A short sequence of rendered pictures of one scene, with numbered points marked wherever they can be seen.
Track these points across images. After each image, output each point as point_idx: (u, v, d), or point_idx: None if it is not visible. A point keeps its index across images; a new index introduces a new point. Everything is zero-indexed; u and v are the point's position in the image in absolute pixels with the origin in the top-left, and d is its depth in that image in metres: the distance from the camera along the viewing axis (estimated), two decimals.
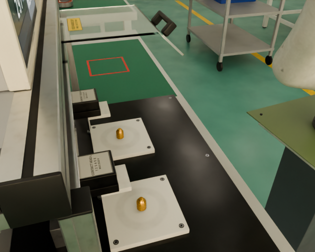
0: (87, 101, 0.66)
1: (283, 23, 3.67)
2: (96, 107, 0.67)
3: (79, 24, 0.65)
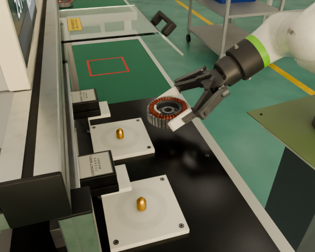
0: (87, 101, 0.66)
1: None
2: (96, 107, 0.67)
3: (79, 24, 0.65)
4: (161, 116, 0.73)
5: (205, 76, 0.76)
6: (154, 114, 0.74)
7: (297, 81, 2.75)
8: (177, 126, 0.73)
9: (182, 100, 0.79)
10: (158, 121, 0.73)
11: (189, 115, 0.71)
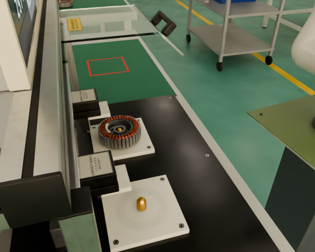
0: (87, 101, 0.66)
1: (283, 23, 3.67)
2: (96, 107, 0.67)
3: (79, 24, 0.65)
4: (110, 136, 0.72)
5: None
6: (103, 133, 0.73)
7: (297, 81, 2.75)
8: None
9: (135, 120, 0.78)
10: (107, 141, 0.72)
11: None
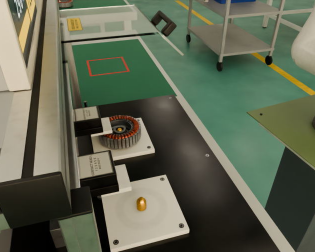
0: (90, 119, 0.69)
1: (283, 23, 3.67)
2: (98, 124, 0.70)
3: (79, 24, 0.65)
4: (110, 136, 0.72)
5: None
6: None
7: (297, 81, 2.75)
8: None
9: (135, 120, 0.78)
10: (107, 141, 0.72)
11: None
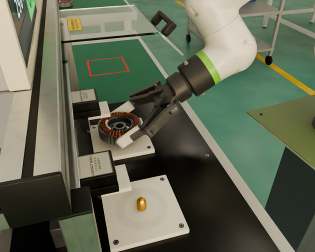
0: (87, 101, 0.66)
1: (283, 23, 3.67)
2: (96, 107, 0.67)
3: (79, 24, 0.65)
4: (110, 133, 0.71)
5: (157, 92, 0.75)
6: (103, 130, 0.72)
7: (297, 81, 2.75)
8: (126, 143, 0.72)
9: (135, 116, 0.77)
10: (107, 137, 0.72)
11: (136, 132, 0.70)
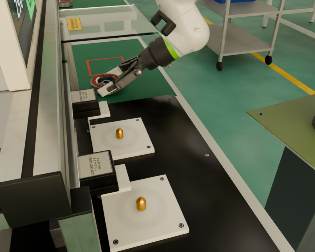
0: (87, 101, 0.66)
1: (283, 23, 3.67)
2: (96, 107, 0.67)
3: (79, 24, 0.65)
4: (95, 85, 1.01)
5: (134, 60, 1.01)
6: (92, 82, 1.02)
7: (297, 81, 2.75)
8: (105, 93, 1.00)
9: (119, 78, 1.05)
10: (93, 88, 1.02)
11: (111, 86, 0.98)
